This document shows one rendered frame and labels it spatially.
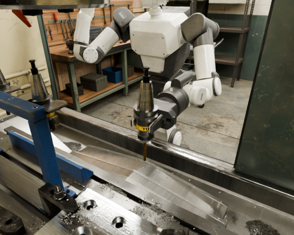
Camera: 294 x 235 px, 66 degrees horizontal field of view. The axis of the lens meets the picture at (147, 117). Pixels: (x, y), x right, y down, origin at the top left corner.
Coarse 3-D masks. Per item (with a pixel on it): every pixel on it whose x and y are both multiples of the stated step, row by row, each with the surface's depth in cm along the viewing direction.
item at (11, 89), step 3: (6, 87) 72; (9, 87) 72; (12, 87) 72; (15, 87) 72; (18, 87) 72; (0, 90) 70; (3, 90) 70; (6, 90) 70; (9, 90) 70; (12, 90) 70; (15, 90) 70; (18, 90) 71; (9, 93) 69
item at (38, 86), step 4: (32, 76) 59; (36, 76) 59; (40, 76) 60; (32, 80) 59; (36, 80) 59; (40, 80) 60; (32, 84) 60; (36, 84) 60; (40, 84) 60; (44, 84) 61; (32, 88) 60; (36, 88) 60; (40, 88) 60; (44, 88) 61; (32, 92) 60; (36, 92) 60; (40, 92) 60; (44, 92) 61; (32, 96) 61; (36, 96) 60; (40, 96) 61; (44, 96) 61; (48, 96) 63
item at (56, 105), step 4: (56, 100) 63; (60, 100) 63; (44, 104) 61; (48, 104) 61; (52, 104) 61; (56, 104) 61; (60, 104) 61; (64, 104) 61; (48, 108) 58; (52, 108) 58; (56, 108) 59; (60, 108) 60; (48, 112) 57
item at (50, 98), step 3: (51, 96) 63; (30, 99) 62; (45, 99) 61; (48, 99) 61; (51, 99) 63; (33, 102) 60; (36, 102) 60; (39, 102) 60; (42, 102) 61; (45, 102) 61; (48, 102) 62
